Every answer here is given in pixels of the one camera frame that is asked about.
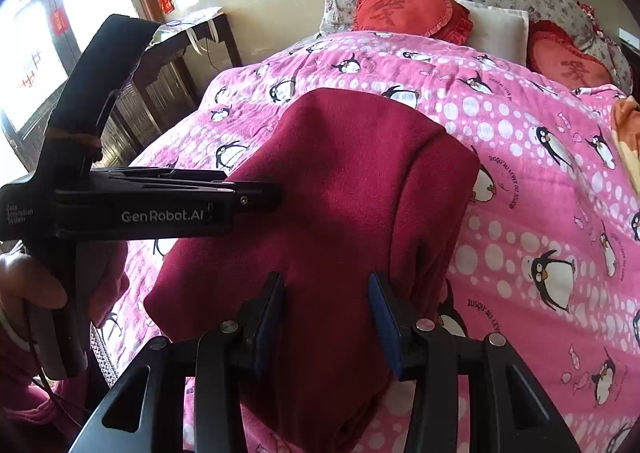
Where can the metal framed glass door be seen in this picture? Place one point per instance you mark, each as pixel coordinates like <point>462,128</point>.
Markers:
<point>65,58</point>

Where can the dark wooden table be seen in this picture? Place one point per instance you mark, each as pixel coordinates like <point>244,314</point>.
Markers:
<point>170,78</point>

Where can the small floral pillow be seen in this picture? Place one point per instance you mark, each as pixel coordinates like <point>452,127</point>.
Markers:
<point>340,3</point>

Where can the orange cloth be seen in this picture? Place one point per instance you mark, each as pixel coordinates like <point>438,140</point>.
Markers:
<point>627,133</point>

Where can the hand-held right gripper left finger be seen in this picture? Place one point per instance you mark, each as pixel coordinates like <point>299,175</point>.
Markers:
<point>267,328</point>

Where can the red paper door decoration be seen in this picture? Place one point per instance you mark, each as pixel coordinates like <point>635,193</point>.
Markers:
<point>58,21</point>

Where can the red heart-shaped cushion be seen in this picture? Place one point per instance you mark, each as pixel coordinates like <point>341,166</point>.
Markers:
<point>405,8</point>
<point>570,63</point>

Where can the white pillow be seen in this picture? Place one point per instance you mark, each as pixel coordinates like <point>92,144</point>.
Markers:
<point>497,30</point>

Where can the person's left hand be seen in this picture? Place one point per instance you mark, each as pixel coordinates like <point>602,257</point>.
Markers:
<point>30,288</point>

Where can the person's left forearm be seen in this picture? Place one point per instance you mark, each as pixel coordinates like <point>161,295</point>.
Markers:
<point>20,398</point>

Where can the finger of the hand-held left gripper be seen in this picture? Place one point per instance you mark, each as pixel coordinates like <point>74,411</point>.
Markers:
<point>260,197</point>
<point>165,175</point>

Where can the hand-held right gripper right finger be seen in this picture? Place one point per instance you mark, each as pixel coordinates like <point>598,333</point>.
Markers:
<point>387,328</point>

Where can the pink penguin printed blanket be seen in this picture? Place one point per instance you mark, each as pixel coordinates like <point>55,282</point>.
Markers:
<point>525,173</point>

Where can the dark red fleece garment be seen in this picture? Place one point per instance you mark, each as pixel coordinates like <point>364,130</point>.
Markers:
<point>350,183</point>

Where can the red paper wall decoration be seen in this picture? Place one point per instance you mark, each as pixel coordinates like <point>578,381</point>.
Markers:
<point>166,0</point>

